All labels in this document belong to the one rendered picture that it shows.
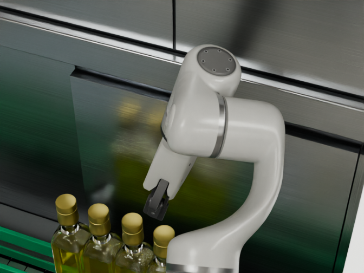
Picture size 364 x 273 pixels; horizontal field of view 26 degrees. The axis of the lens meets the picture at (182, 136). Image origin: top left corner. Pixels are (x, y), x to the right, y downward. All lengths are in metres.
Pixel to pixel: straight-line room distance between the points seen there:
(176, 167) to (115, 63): 0.25
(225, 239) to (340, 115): 0.32
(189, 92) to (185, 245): 0.18
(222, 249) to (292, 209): 0.41
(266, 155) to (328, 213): 0.36
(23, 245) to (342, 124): 0.68
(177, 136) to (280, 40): 0.27
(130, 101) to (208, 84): 0.33
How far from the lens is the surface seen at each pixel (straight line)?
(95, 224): 1.28
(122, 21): 1.20
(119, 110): 1.27
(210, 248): 0.89
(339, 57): 1.10
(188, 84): 0.93
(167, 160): 1.04
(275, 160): 0.92
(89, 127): 1.33
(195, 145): 0.90
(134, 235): 1.26
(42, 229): 1.63
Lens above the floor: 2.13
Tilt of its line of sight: 44 degrees down
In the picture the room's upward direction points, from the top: straight up
